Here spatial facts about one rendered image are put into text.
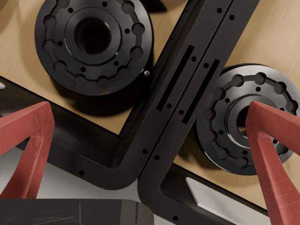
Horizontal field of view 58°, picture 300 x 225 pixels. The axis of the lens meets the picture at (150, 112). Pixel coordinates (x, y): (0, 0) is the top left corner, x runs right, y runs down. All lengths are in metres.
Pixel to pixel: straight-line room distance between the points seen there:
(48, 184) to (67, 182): 0.03
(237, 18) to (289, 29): 0.13
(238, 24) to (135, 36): 0.09
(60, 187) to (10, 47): 0.23
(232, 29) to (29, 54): 0.19
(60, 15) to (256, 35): 0.18
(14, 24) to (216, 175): 0.25
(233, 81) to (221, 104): 0.02
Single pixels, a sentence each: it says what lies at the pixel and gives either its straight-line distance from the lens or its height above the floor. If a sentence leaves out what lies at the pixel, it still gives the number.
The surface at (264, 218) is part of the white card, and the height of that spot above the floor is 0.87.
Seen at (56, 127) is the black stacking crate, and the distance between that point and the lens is 0.21.
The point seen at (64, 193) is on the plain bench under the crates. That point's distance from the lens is 0.45.
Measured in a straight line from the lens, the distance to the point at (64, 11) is 0.25.
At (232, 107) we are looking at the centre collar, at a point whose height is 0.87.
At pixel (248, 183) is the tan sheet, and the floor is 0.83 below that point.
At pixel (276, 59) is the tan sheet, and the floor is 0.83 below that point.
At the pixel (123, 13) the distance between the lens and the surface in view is 0.25.
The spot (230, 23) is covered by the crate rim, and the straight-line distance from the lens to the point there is 0.18.
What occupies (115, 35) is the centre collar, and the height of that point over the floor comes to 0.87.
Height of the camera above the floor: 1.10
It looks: 84 degrees down
